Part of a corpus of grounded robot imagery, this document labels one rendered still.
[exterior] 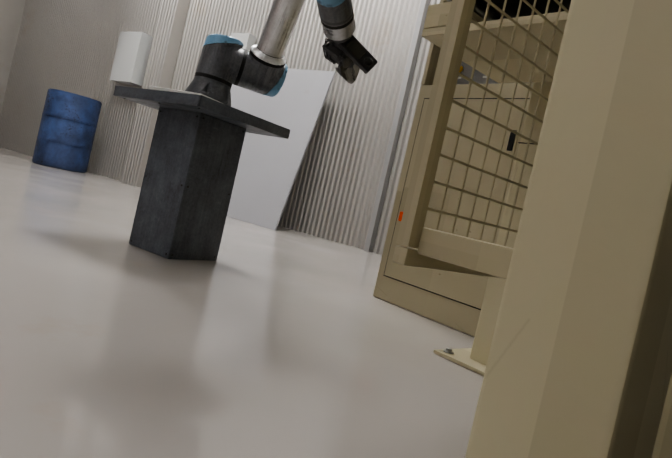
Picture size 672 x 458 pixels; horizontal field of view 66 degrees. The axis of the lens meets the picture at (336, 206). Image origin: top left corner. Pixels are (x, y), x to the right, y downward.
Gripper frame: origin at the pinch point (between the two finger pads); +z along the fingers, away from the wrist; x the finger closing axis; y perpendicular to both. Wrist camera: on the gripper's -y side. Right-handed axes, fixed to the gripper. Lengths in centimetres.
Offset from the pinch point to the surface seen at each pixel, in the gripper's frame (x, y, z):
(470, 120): -34, -22, 40
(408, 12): -193, 151, 209
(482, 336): 31, -75, 21
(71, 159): 106, 413, 345
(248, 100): -58, 239, 263
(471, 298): 15, -62, 57
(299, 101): -81, 185, 245
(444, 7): -10.8, -24.8, -34.4
